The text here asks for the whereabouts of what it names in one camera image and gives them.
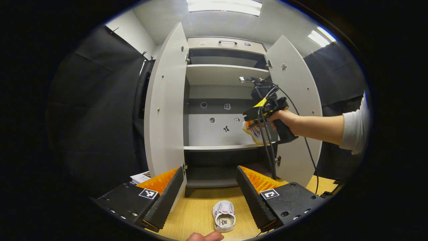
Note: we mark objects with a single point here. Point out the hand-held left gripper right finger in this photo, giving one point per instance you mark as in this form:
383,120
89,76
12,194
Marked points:
252,201

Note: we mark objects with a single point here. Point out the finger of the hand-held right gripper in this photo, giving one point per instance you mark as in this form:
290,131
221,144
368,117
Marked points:
250,125

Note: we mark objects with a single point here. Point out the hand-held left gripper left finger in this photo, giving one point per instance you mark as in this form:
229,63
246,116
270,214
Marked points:
169,201

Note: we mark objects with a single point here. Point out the white shoe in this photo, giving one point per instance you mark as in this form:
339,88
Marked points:
255,135
224,217

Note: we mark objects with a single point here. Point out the grey shoe cabinet door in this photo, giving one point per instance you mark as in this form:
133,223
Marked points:
301,83
165,100

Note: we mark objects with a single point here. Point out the grey shoe cabinet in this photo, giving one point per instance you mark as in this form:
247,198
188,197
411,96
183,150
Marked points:
207,134

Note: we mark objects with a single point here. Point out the white cabinet shelf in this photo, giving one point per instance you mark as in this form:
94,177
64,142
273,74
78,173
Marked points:
224,73
220,147

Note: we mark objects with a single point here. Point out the grey cabinet drawer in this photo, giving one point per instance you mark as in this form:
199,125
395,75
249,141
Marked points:
227,47

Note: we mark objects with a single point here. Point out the stack of books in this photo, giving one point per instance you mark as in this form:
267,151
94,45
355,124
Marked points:
140,177

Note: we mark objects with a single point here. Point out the black backdrop cloth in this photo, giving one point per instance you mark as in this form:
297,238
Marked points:
100,117
334,73

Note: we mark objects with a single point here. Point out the ceiling light panel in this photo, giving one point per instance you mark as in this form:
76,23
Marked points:
224,6
321,36

